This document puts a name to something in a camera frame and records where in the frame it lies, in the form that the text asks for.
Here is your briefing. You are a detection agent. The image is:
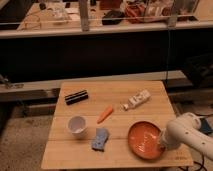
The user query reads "blue sponge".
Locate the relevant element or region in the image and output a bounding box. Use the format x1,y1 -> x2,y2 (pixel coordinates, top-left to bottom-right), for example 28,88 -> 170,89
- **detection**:
91,128 -> 109,151

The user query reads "white tube bottle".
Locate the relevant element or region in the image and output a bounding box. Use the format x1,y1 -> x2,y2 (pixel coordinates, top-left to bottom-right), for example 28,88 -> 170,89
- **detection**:
122,90 -> 151,111

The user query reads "black striped eraser block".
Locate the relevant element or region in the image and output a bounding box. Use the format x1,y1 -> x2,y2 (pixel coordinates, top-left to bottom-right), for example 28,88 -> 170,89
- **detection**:
65,90 -> 89,105

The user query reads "black bag on shelf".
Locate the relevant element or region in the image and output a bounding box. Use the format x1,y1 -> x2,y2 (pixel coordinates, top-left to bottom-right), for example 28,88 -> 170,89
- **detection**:
102,10 -> 124,25

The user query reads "red tool on shelf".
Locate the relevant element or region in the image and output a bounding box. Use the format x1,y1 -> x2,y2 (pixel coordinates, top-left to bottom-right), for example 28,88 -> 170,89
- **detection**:
125,4 -> 145,24

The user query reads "black cable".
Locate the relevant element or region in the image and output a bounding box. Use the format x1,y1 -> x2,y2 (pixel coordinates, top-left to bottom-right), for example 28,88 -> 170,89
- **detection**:
178,156 -> 209,171

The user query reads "orange ceramic bowl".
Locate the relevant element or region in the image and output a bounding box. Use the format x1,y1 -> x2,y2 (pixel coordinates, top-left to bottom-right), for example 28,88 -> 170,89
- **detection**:
128,121 -> 165,160

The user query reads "orange toy carrot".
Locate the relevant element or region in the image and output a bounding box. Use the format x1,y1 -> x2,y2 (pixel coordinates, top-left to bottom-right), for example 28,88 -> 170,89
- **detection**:
97,106 -> 113,124

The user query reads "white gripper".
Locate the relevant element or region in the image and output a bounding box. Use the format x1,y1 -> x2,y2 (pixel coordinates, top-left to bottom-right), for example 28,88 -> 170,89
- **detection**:
158,130 -> 173,150

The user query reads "white cup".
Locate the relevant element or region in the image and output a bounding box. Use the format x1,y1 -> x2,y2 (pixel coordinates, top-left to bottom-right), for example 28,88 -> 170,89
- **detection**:
68,116 -> 86,135

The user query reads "black power box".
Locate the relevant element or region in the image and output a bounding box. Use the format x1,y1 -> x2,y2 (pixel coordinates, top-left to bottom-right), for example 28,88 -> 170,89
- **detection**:
199,118 -> 213,135

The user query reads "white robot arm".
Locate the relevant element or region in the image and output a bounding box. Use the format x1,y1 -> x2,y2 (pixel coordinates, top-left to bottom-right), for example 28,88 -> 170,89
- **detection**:
158,112 -> 213,161

